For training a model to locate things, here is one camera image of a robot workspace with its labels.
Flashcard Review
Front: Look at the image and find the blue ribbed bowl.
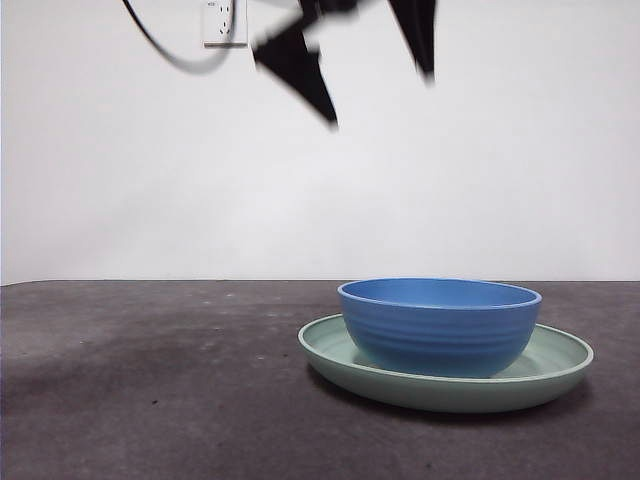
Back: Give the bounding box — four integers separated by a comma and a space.
336, 277, 543, 379

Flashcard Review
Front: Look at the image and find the green round plate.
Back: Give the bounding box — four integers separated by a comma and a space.
297, 313, 595, 414

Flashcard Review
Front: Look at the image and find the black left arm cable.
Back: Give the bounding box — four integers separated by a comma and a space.
119, 0, 237, 75

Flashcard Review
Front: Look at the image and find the white wall socket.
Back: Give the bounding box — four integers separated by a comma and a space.
203, 1, 249, 50

